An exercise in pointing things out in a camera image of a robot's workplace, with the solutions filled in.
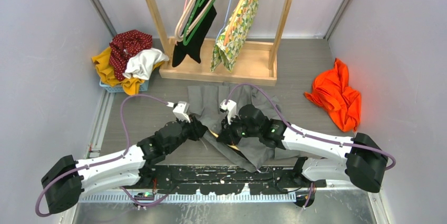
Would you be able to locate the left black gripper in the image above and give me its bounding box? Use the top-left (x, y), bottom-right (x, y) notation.
top-left (166, 113), bottom-right (208, 154)

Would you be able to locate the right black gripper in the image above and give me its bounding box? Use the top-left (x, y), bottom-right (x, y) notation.
top-left (217, 113), bottom-right (261, 146)

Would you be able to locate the grey garment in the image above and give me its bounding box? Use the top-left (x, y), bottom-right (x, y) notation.
top-left (187, 83), bottom-right (301, 172)

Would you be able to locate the lemon print skirt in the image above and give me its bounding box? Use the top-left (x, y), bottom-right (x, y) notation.
top-left (210, 0), bottom-right (259, 72)

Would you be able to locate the black skirt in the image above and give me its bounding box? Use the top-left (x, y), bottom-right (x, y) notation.
top-left (171, 0), bottom-right (218, 68)

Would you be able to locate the yellow hanger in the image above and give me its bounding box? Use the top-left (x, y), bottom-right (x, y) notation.
top-left (208, 129), bottom-right (240, 151)

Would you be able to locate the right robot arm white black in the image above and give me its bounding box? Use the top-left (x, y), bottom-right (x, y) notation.
top-left (217, 100), bottom-right (388, 193)

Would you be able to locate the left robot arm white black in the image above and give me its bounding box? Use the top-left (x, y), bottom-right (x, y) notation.
top-left (39, 115), bottom-right (208, 216)

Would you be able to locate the wooden hanger rack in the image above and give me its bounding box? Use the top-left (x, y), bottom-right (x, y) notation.
top-left (159, 0), bottom-right (293, 86)

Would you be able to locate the beige hanger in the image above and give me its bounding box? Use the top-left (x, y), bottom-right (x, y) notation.
top-left (174, 0), bottom-right (215, 42)

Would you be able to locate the green hanger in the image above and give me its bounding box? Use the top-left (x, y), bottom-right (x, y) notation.
top-left (182, 0), bottom-right (233, 47)

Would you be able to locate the orange hanger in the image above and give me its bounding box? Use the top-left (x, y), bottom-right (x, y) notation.
top-left (216, 0), bottom-right (259, 50)

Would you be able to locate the light blue plastic basket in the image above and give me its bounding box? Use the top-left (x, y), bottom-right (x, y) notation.
top-left (99, 81), bottom-right (149, 94)

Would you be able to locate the mustard yellow garment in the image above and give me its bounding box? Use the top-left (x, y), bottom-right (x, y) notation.
top-left (92, 48), bottom-right (164, 95)

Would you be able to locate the white garment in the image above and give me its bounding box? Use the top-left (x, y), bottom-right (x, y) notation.
top-left (122, 48), bottom-right (169, 80)

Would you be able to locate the orange garment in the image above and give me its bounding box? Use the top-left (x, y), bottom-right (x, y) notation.
top-left (304, 59), bottom-right (362, 132)

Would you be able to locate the red polka dot garment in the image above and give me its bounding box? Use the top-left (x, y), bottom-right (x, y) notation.
top-left (109, 30), bottom-right (153, 81)

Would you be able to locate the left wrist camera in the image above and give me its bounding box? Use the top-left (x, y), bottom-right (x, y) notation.
top-left (167, 101), bottom-right (191, 123)

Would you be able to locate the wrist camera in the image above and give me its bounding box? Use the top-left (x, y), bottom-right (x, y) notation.
top-left (167, 101), bottom-right (191, 123)
top-left (219, 99), bottom-right (237, 124)

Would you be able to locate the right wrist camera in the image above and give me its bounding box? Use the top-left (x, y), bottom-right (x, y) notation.
top-left (219, 99), bottom-right (237, 124)

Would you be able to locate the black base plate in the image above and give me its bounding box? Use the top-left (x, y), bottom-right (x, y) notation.
top-left (120, 164), bottom-right (327, 196)

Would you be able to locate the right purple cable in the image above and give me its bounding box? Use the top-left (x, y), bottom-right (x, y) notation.
top-left (225, 83), bottom-right (397, 209)

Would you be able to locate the aluminium slotted rail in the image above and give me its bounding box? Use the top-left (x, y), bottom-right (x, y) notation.
top-left (79, 189), bottom-right (296, 203)

